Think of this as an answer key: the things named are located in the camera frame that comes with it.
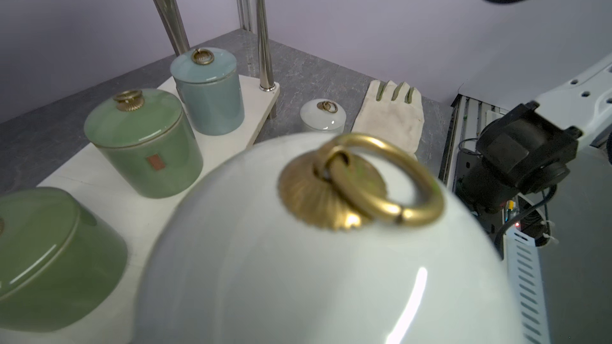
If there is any white tea canister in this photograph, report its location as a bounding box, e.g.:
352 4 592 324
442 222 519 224
300 99 347 134
133 133 524 343

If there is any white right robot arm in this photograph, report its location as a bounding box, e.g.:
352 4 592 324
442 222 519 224
456 0 611 254

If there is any small blue tea canister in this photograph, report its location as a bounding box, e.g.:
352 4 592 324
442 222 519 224
171 47 245 135

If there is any light green tea canister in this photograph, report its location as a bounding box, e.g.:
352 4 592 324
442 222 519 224
84 89 203 198

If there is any white two-tier shelf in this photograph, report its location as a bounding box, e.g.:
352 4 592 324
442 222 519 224
0 0 282 344

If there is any dark green tea canister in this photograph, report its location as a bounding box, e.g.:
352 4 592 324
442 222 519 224
1 187 128 332

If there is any beige work glove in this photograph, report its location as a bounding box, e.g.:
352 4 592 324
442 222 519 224
352 80 425 158

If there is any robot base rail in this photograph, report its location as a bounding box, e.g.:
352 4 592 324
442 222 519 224
440 95 551 343

